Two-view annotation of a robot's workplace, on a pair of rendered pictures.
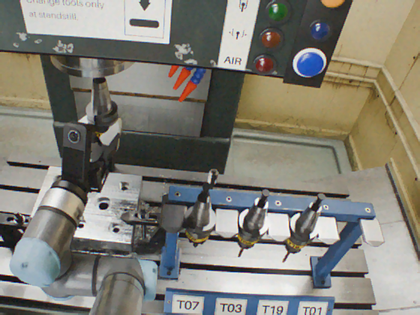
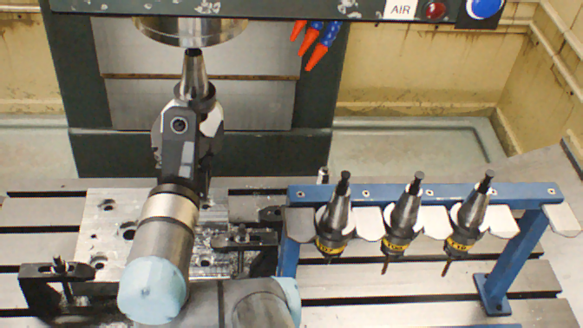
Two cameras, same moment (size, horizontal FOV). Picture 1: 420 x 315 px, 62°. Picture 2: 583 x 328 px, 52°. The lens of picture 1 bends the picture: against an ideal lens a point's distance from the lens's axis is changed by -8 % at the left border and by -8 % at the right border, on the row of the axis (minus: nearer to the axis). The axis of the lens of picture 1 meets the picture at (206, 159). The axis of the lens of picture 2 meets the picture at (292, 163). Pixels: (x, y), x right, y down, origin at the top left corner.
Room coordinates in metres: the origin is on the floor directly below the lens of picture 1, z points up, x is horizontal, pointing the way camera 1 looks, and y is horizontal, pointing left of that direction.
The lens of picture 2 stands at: (-0.17, 0.12, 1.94)
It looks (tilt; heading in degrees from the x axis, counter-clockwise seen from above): 45 degrees down; 355
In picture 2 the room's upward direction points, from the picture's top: 7 degrees clockwise
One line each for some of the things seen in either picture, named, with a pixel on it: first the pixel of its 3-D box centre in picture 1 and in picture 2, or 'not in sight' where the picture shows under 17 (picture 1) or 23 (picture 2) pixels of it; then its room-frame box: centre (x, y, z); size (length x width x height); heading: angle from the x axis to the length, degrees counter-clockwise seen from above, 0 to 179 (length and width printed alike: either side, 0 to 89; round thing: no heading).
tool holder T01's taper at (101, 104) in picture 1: (100, 94); (193, 71); (0.54, 0.22, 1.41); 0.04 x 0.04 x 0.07
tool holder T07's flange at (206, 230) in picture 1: (199, 220); (334, 224); (0.43, -0.01, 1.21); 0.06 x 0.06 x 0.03
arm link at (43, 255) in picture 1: (43, 248); (157, 272); (0.25, 0.23, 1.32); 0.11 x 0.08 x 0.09; 177
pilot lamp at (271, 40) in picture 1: (271, 40); not in sight; (0.35, -0.04, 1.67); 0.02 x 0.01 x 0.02; 95
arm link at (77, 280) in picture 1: (66, 274); (176, 311); (0.25, 0.22, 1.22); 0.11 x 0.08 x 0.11; 97
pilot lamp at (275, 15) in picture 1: (277, 11); not in sight; (0.35, -0.04, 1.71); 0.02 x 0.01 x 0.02; 95
